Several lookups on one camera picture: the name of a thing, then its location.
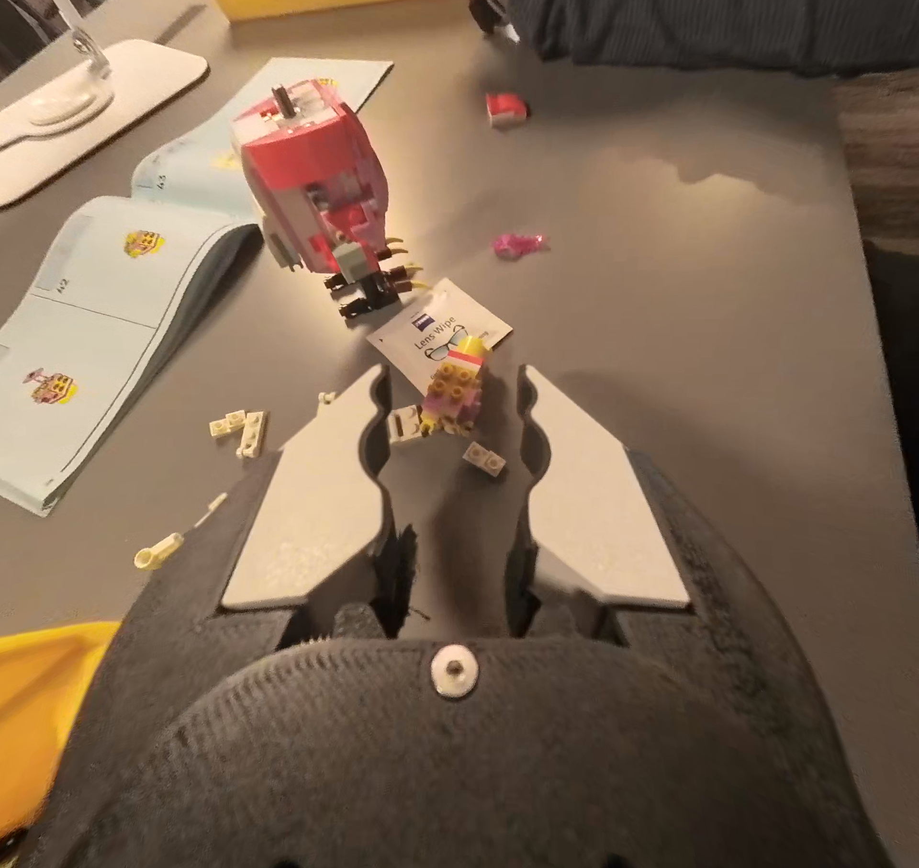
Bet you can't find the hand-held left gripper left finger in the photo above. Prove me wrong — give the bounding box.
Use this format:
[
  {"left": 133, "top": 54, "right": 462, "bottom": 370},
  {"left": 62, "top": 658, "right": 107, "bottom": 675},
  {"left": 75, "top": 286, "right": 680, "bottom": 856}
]
[{"left": 221, "top": 364, "right": 400, "bottom": 616}]

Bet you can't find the open instruction booklet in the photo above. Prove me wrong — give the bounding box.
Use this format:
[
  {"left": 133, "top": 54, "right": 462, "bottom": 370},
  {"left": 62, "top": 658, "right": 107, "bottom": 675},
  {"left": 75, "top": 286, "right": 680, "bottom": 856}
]
[{"left": 0, "top": 56, "right": 396, "bottom": 519}]

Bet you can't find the large red toy brick model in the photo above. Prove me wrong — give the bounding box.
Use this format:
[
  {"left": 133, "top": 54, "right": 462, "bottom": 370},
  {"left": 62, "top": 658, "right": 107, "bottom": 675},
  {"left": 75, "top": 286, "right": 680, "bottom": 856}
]
[{"left": 230, "top": 81, "right": 433, "bottom": 320}]

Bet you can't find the lens wipe packet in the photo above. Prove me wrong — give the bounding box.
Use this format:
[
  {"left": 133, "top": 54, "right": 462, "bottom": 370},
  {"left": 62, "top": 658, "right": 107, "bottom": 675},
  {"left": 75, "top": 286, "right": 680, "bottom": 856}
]
[{"left": 366, "top": 278, "right": 515, "bottom": 396}]

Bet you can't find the yellow box lid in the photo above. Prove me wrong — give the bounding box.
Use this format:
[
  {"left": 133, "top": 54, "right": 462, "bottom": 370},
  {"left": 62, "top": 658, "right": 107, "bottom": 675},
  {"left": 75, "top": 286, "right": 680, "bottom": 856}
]
[{"left": 0, "top": 620, "right": 123, "bottom": 819}]

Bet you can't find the pink translucent toy piece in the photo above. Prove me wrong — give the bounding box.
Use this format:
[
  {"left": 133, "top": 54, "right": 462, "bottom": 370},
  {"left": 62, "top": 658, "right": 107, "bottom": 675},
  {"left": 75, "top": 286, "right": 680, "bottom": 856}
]
[{"left": 491, "top": 232, "right": 551, "bottom": 260}]

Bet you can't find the small red toy brick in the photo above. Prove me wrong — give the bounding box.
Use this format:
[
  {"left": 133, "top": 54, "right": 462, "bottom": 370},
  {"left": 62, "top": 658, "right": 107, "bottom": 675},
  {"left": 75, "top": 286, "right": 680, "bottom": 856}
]
[{"left": 485, "top": 91, "right": 531, "bottom": 128}]

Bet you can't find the white lamp base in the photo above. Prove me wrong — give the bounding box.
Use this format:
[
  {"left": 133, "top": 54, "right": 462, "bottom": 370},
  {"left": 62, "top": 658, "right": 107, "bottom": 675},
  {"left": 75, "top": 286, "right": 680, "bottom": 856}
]
[{"left": 0, "top": 0, "right": 210, "bottom": 209}]

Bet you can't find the person's right forearm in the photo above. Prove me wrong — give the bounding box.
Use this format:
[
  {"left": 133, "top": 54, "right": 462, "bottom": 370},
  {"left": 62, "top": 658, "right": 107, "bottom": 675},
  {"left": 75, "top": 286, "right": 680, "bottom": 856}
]
[{"left": 507, "top": 0, "right": 919, "bottom": 80}]

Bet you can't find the pale yellow toy brick connector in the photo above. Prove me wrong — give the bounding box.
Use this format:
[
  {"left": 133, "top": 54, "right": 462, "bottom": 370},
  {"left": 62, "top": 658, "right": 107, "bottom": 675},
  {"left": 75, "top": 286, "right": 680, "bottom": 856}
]
[{"left": 134, "top": 532, "right": 185, "bottom": 569}]

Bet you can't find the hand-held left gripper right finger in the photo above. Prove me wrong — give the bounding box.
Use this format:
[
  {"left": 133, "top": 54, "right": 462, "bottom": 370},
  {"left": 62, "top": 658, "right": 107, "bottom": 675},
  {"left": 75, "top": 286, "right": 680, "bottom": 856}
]
[{"left": 505, "top": 364, "right": 694, "bottom": 610}]

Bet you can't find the small yellow pink toy brick model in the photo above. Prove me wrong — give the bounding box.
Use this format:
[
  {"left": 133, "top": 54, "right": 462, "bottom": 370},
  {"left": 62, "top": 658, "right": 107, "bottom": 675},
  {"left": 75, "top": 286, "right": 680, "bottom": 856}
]
[{"left": 422, "top": 333, "right": 493, "bottom": 437}]

